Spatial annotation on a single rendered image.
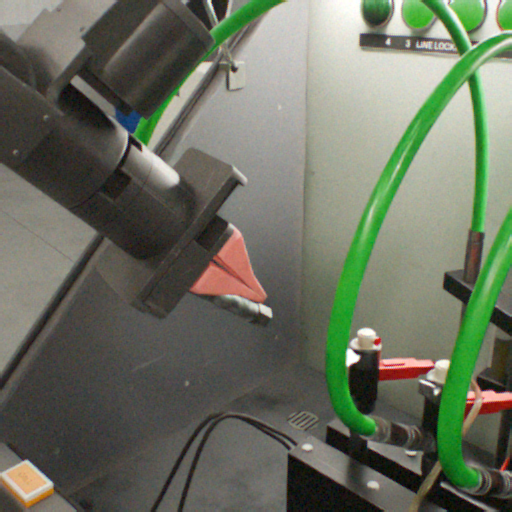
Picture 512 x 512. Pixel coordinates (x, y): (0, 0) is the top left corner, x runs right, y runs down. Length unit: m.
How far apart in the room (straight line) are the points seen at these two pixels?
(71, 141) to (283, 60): 0.60
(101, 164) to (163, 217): 0.05
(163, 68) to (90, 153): 0.06
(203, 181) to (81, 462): 0.54
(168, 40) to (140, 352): 0.56
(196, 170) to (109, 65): 0.10
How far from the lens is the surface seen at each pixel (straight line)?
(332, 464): 0.69
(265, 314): 0.66
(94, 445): 0.89
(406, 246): 0.93
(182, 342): 0.91
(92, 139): 0.37
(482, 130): 0.73
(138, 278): 0.41
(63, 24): 0.37
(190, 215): 0.40
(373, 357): 0.63
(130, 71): 0.36
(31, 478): 0.73
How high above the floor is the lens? 1.41
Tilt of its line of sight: 22 degrees down
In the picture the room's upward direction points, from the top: straight up
